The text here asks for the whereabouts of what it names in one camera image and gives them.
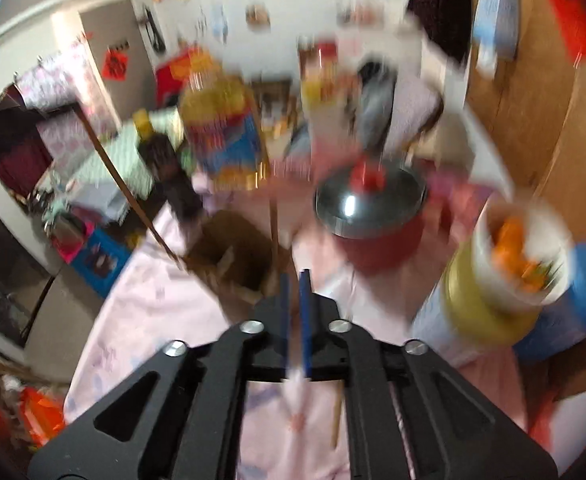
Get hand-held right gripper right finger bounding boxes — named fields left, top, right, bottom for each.
left=299, top=269, right=558, bottom=480

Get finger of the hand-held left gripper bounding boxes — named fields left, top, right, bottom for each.
left=0, top=101, right=82, bottom=153

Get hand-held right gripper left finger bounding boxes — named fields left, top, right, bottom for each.
left=27, top=275, right=291, bottom=480

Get wooden slatted utensil holder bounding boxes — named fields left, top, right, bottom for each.
left=185, top=210, right=294, bottom=307

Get single bamboo chopstick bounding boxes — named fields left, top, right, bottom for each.
left=329, top=384, right=345, bottom=450
left=75, top=105, right=188, bottom=271

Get dark red cloth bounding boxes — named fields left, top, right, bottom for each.
left=0, top=130, right=56, bottom=197

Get floral curtain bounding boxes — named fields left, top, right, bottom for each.
left=18, top=42, right=120, bottom=161

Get green patterned box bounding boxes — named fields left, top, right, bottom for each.
left=68, top=110, right=194, bottom=222

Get pink printed tablecloth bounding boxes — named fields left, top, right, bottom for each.
left=65, top=160, right=530, bottom=480

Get grey pot lid red knob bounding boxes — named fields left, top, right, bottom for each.
left=315, top=157, right=428, bottom=239

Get dark sauce bottle yellow cap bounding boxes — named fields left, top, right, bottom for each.
left=132, top=109, right=204, bottom=225

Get blue cardboard box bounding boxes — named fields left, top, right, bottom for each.
left=68, top=227, right=134, bottom=298

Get tin can with gold lid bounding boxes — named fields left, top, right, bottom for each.
left=412, top=240, right=544, bottom=357

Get yellow cooking oil bottle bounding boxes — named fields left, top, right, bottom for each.
left=178, top=47, right=272, bottom=194

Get chair with grey jacket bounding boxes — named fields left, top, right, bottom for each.
left=353, top=60, right=446, bottom=161

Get orange plastic bags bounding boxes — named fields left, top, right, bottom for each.
left=0, top=385, right=68, bottom=453

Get blue packet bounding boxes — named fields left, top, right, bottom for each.
left=515, top=242, right=586, bottom=364

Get dark hanging garment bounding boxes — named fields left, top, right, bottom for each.
left=407, top=0, right=474, bottom=63

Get blue white hanging bag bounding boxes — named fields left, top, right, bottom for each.
left=472, top=0, right=520, bottom=78

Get red wall decoration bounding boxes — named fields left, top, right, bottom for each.
left=102, top=47, right=132, bottom=81

